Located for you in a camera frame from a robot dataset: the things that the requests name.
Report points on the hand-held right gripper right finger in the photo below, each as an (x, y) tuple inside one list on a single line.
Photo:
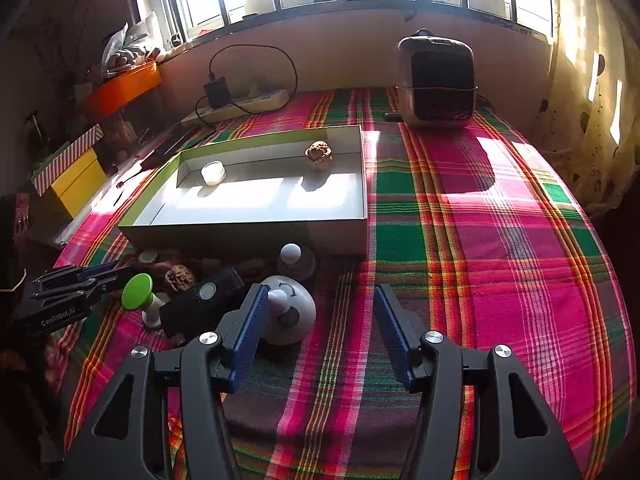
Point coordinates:
[(392, 340)]

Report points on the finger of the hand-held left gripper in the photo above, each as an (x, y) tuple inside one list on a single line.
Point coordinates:
[(95, 285), (100, 270)]

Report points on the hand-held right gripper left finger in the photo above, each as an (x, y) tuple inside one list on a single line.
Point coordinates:
[(247, 340)]

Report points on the green-topped white massager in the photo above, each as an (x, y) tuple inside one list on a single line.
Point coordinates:
[(137, 290)]

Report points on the pink dish with white lid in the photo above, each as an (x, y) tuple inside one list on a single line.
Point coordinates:
[(147, 256)]

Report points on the white round face toy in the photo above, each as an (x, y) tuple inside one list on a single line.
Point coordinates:
[(295, 315)]

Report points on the black flashlight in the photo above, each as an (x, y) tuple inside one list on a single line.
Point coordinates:
[(200, 305)]

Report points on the shallow cardboard box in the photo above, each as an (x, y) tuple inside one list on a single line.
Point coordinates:
[(260, 200)]

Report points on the carved walnut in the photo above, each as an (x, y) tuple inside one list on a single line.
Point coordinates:
[(178, 278), (319, 154)]

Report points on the yellow box with striped lid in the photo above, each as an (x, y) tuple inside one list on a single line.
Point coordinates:
[(70, 180)]

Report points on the white ball on dark base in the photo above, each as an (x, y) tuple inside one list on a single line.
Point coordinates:
[(291, 252)]

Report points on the plaid blanket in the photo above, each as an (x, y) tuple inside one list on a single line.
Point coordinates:
[(450, 260)]

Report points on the dark phone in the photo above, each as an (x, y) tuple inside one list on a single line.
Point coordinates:
[(160, 156)]

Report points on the small white jar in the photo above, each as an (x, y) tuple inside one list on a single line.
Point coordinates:
[(213, 172)]

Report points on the orange box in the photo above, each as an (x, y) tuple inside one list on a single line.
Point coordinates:
[(125, 87)]

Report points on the black charger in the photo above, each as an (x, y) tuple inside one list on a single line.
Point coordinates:
[(216, 91)]

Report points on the plastic bag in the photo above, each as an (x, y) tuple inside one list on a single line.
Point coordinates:
[(117, 42)]

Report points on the white power strip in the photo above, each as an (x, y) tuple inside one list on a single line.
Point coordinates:
[(260, 99)]

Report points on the small space heater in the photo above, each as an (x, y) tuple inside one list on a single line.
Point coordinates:
[(435, 85)]

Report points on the spotted curtain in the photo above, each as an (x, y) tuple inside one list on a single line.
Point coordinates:
[(585, 110)]

